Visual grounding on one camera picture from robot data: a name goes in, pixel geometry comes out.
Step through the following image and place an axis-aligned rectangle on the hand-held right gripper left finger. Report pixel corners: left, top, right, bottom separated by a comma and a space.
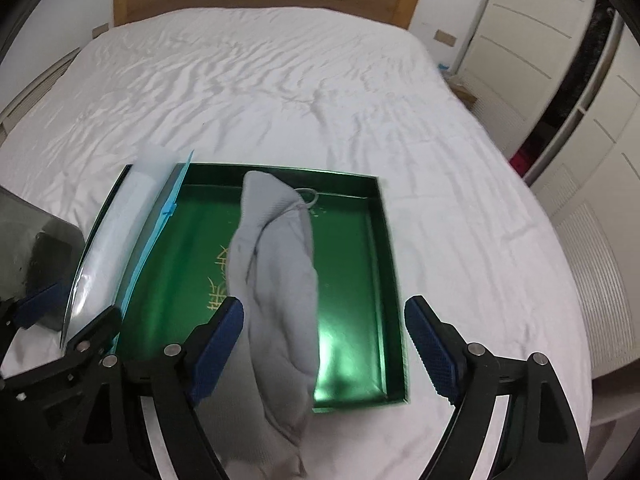
120, 296, 246, 480

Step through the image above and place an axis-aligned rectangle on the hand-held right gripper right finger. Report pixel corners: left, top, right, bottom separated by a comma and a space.
404, 295, 589, 480

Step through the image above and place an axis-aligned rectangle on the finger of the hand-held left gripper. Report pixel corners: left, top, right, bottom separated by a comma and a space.
0, 280, 64, 334
65, 306, 123, 362

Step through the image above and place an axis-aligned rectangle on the grey sock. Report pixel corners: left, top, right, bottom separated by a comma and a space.
224, 170, 321, 478

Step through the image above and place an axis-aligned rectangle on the clear plastic zip bag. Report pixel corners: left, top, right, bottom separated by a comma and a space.
60, 146, 196, 351

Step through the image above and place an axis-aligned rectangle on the green box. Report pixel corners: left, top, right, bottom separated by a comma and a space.
80, 162, 412, 415

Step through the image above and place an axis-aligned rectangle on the red cloth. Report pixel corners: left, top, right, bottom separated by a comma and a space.
510, 145, 533, 177

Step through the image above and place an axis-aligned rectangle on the white wardrobe door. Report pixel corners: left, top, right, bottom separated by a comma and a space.
452, 0, 601, 161
525, 25, 640, 376

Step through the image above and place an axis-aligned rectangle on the bed with white sheet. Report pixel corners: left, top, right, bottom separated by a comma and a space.
0, 7, 593, 480

